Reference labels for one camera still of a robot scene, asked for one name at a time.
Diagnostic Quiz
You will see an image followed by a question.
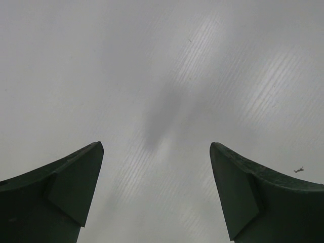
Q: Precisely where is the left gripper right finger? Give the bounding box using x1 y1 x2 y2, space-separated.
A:
210 142 323 242

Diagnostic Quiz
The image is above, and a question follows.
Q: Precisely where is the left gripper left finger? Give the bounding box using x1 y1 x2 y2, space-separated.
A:
1 141 104 243

